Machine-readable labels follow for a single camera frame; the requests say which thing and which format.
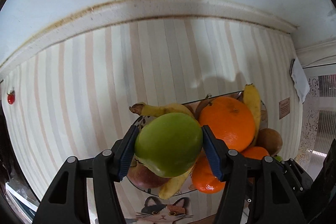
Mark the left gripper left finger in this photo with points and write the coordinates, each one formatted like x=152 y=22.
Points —
x=109 y=167

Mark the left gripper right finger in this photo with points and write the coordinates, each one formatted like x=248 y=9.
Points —
x=229 y=167

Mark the large yellow banana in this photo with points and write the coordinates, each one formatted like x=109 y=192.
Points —
x=177 y=185

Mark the green apple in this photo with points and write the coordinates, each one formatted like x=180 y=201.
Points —
x=169 y=145
x=278 y=158

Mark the small yellow banana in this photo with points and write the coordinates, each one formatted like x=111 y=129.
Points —
x=143 y=109

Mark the small orange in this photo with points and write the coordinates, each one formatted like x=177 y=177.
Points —
x=203 y=179

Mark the red apple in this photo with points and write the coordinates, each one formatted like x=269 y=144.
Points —
x=142 y=177

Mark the large orange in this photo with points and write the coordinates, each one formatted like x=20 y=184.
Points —
x=231 y=121

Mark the patterned ceramic plate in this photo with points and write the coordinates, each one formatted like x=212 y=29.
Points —
x=250 y=97

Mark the striped table mat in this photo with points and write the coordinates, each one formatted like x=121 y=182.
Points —
x=143 y=91

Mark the white tissue paper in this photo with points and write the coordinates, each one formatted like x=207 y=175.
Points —
x=300 y=81

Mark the red cherry tomato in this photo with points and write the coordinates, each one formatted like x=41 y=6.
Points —
x=11 y=97

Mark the black smartphone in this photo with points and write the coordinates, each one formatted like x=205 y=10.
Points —
x=291 y=66

